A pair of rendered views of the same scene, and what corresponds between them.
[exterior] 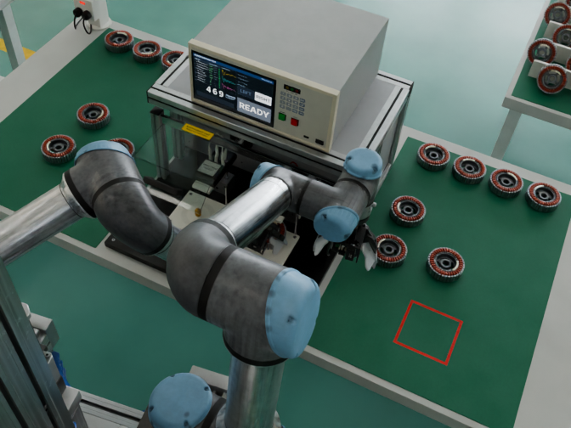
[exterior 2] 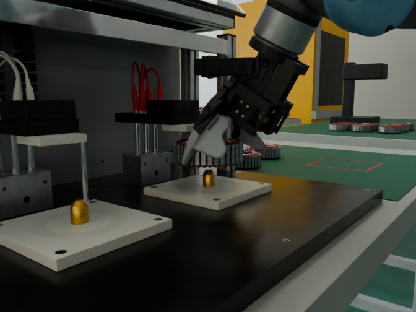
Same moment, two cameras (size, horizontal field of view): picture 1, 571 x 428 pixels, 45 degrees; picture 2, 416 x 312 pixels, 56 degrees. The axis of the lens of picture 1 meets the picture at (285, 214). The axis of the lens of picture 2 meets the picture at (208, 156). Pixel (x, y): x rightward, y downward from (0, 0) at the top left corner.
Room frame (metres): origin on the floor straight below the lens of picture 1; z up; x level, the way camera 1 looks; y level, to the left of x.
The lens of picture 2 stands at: (1.10, 0.65, 0.92)
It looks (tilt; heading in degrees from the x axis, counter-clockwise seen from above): 8 degrees down; 286
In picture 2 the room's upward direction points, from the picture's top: straight up
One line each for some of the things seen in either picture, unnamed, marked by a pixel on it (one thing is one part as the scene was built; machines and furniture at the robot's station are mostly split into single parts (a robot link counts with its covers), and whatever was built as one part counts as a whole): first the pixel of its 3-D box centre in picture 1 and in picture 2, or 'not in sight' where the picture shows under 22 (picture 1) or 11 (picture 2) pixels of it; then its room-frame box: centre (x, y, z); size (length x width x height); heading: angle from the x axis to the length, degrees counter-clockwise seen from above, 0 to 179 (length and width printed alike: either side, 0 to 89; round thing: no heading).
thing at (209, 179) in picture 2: not in sight; (208, 177); (1.27, 0.05, 0.80); 0.02 x 0.02 x 0.03
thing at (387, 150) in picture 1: (382, 155); not in sight; (1.57, -0.29, 0.91); 0.28 x 0.03 x 0.32; 158
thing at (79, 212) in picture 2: not in sight; (79, 210); (1.36, 0.27, 0.80); 0.02 x 0.02 x 0.03
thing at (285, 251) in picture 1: (267, 244); (208, 189); (1.27, 0.05, 0.78); 0.15 x 0.15 x 0.01; 68
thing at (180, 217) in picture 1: (198, 215); (80, 226); (1.36, 0.27, 0.78); 0.15 x 0.15 x 0.01; 68
